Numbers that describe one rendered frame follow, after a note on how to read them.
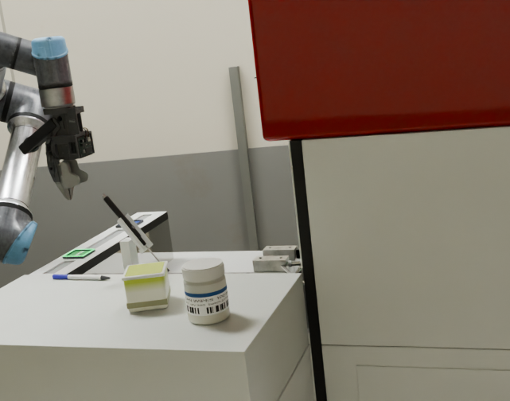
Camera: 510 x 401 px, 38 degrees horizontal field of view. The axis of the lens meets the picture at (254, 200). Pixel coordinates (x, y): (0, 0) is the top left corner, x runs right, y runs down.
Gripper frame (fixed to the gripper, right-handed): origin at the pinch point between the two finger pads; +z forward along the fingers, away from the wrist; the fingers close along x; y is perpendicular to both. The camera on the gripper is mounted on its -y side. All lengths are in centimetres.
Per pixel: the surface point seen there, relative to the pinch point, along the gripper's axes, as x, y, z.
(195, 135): 178, -42, 12
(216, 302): -40, 51, 11
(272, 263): 10, 44, 21
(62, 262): -4.9, -0.8, 14.9
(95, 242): 10.5, -0.8, 14.7
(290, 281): -20, 57, 14
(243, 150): 177, -18, 21
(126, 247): -19.9, 24.6, 7.1
